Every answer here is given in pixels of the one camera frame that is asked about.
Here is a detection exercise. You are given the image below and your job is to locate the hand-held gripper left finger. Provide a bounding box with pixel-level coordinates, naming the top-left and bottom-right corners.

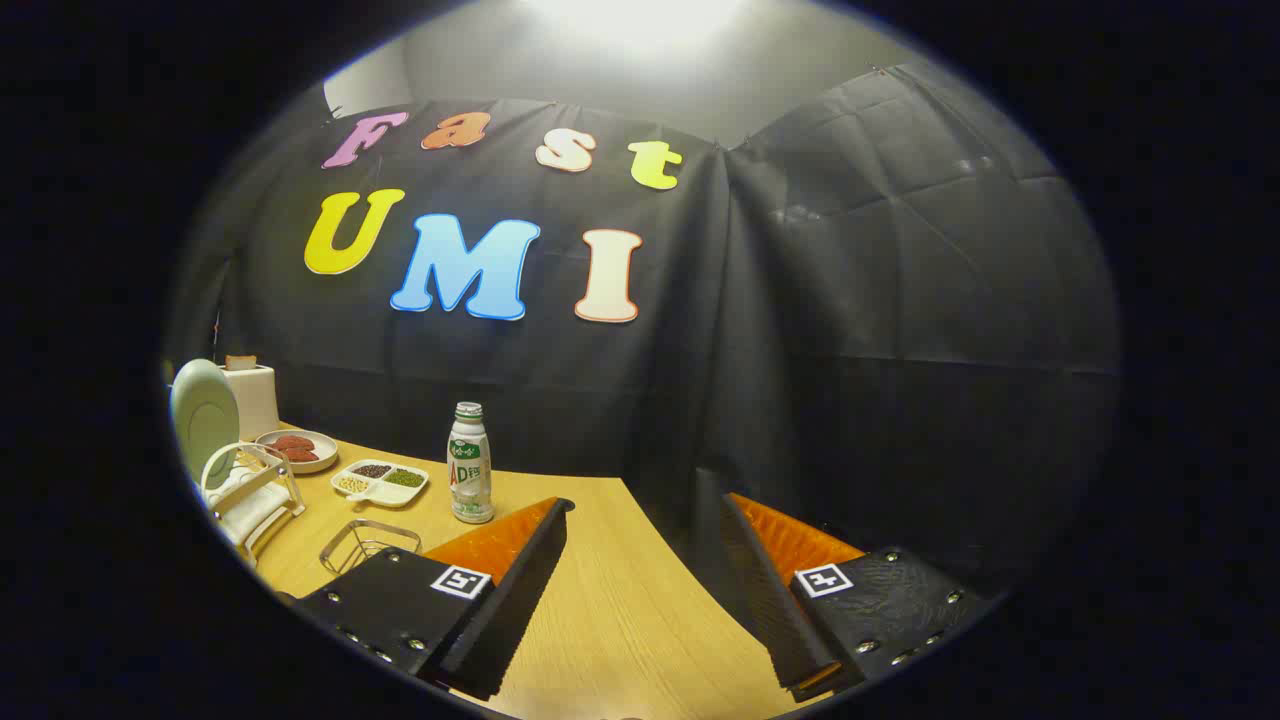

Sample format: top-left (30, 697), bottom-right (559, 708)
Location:
top-left (290, 497), bottom-right (576, 701)

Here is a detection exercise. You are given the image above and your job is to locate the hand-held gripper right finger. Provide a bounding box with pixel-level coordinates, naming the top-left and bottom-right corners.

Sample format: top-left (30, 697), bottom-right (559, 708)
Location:
top-left (720, 492), bottom-right (1001, 703)

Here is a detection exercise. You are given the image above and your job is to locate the metal wire basket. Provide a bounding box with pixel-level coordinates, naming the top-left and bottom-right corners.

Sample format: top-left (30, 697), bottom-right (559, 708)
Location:
top-left (319, 519), bottom-right (421, 576)

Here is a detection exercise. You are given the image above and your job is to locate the white wire dish rack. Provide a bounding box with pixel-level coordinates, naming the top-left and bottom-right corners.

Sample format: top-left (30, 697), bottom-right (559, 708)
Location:
top-left (200, 440), bottom-right (306, 566)

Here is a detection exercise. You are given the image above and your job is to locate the pale green plate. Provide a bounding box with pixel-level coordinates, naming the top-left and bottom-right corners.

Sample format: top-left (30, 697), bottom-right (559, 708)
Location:
top-left (170, 359), bottom-right (241, 491)

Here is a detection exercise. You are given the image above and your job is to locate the white divided bean dish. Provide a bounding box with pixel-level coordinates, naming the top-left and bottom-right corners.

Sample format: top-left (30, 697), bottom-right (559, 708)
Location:
top-left (330, 459), bottom-right (430, 509)

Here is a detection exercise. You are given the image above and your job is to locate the small white plate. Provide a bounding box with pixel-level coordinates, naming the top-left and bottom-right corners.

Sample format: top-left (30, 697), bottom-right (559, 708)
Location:
top-left (255, 429), bottom-right (339, 474)

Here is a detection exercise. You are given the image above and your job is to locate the white milk bottle green cap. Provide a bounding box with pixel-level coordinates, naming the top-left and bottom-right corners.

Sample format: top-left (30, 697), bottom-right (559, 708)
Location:
top-left (447, 402), bottom-right (495, 525)

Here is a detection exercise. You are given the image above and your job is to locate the black backdrop cloth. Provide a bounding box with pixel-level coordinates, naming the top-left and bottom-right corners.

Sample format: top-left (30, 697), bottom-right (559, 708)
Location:
top-left (165, 65), bottom-right (1121, 601)

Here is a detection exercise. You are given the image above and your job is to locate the white toaster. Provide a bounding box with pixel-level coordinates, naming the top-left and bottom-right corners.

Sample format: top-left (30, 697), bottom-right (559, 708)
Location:
top-left (222, 365), bottom-right (281, 441)

